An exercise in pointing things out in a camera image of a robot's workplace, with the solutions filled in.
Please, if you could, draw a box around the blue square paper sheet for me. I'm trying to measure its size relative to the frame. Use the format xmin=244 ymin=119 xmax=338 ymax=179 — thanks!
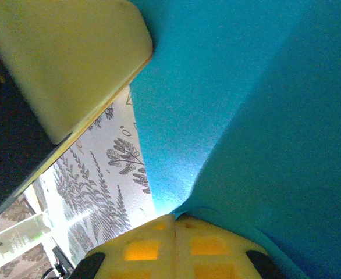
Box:
xmin=128 ymin=0 xmax=341 ymax=279

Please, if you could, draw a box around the aluminium long cross rail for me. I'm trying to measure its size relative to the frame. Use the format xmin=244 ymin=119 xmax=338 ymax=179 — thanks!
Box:
xmin=0 ymin=212 xmax=52 ymax=260

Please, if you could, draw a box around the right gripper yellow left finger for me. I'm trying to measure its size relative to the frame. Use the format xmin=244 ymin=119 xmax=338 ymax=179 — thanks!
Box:
xmin=71 ymin=214 xmax=176 ymax=279

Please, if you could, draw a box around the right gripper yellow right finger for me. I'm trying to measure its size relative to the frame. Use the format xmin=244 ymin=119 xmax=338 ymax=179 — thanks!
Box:
xmin=175 ymin=214 xmax=279 ymax=279

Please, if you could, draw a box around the floral table cover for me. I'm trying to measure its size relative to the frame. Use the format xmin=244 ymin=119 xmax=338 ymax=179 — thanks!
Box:
xmin=32 ymin=84 xmax=157 ymax=254

